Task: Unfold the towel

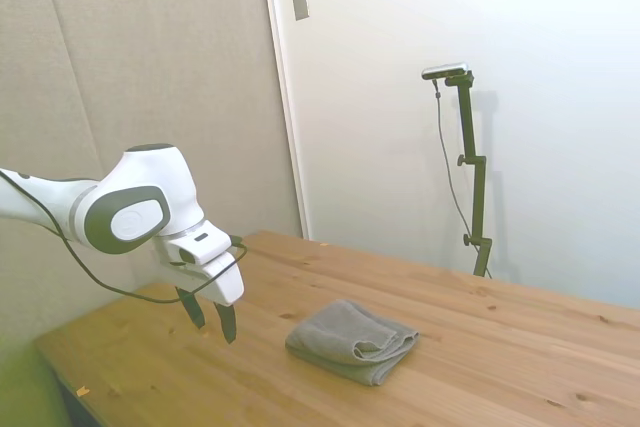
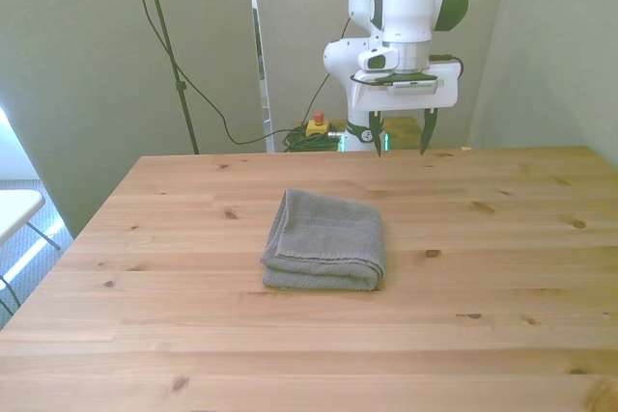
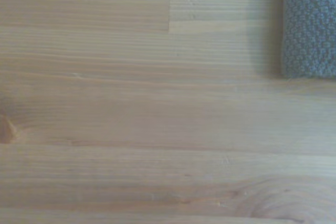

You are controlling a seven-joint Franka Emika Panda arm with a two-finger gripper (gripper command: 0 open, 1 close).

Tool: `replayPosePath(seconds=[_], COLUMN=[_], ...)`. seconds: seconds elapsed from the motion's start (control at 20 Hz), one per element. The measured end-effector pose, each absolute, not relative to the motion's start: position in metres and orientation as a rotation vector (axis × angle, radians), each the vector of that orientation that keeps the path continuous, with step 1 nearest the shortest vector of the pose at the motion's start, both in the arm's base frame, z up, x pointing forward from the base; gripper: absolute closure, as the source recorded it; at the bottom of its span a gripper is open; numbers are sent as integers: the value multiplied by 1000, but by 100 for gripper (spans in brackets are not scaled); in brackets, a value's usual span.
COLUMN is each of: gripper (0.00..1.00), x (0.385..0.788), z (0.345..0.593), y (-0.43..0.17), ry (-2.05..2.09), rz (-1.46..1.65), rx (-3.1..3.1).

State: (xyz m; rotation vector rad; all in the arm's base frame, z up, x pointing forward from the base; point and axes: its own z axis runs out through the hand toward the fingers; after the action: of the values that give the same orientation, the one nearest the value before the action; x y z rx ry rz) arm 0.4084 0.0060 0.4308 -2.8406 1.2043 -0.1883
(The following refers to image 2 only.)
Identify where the black cable along stand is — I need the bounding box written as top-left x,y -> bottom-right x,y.
122,0 -> 292,146

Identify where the yellow emergency stop button box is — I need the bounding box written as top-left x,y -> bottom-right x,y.
305,111 -> 331,139

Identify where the white partition edge strip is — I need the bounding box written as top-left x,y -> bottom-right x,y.
245,0 -> 275,153

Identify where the coiled dark cable bundle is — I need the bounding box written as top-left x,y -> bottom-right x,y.
281,126 -> 345,153

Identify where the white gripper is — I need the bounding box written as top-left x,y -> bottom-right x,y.
350,60 -> 461,159

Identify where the grey terry towel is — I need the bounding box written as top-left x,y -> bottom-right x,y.
260,187 -> 388,293

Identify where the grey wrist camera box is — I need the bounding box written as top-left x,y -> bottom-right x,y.
384,74 -> 441,96

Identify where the black camera stand pole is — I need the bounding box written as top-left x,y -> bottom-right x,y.
136,0 -> 201,155

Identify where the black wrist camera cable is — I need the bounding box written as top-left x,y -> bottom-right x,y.
429,53 -> 465,80

